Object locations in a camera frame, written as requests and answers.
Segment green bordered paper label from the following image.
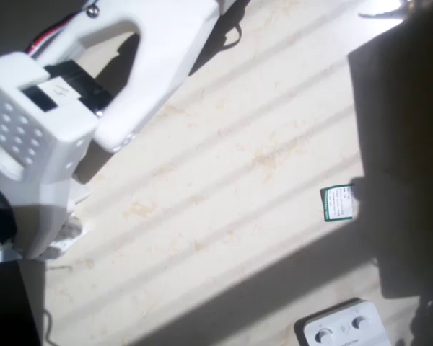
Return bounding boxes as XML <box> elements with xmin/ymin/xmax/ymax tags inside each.
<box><xmin>320</xmin><ymin>183</ymin><xmax>357</xmax><ymax>222</ymax></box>

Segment large dark flat panel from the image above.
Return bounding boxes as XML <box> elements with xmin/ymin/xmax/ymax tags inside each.
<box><xmin>347</xmin><ymin>14</ymin><xmax>433</xmax><ymax>300</ymax></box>

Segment white device with knobs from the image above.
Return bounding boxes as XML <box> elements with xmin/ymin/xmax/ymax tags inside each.
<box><xmin>294</xmin><ymin>297</ymin><xmax>391</xmax><ymax>346</ymax></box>

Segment black box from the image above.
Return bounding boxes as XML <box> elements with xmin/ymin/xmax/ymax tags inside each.
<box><xmin>0</xmin><ymin>259</ymin><xmax>45</xmax><ymax>346</ymax></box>

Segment black knitted fabric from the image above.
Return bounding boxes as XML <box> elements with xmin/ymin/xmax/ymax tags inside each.
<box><xmin>409</xmin><ymin>288</ymin><xmax>433</xmax><ymax>346</ymax></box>

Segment red black white arm cable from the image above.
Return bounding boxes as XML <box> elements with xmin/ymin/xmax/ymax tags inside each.
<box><xmin>27</xmin><ymin>0</ymin><xmax>99</xmax><ymax>56</ymax></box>

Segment thin grey cable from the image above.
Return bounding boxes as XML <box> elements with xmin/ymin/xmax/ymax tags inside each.
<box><xmin>42</xmin><ymin>306</ymin><xmax>56</xmax><ymax>346</ymax></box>

